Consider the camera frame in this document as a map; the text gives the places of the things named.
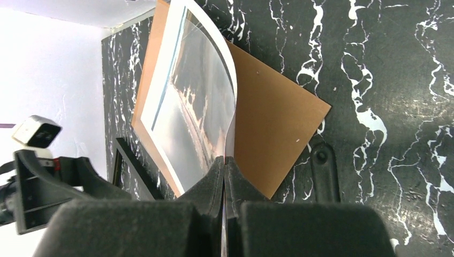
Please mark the adjustable wrench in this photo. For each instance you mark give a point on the adjustable wrench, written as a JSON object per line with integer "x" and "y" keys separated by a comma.
{"x": 324, "y": 174}

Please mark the brown backing board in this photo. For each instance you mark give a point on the brown backing board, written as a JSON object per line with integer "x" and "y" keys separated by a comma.
{"x": 275, "y": 118}

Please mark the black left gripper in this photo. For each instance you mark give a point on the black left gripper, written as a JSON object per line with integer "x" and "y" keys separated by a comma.
{"x": 42, "y": 182}

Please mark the black picture frame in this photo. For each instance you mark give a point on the black picture frame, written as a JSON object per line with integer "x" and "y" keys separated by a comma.
{"x": 131, "y": 176}

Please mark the photo with backing board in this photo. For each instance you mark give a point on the photo with backing board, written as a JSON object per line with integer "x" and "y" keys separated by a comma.
{"x": 189, "y": 110}

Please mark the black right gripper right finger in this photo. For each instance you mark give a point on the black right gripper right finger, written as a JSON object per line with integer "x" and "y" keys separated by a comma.
{"x": 256, "y": 226}

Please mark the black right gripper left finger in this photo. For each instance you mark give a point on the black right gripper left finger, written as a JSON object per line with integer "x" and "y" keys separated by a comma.
{"x": 188, "y": 226}

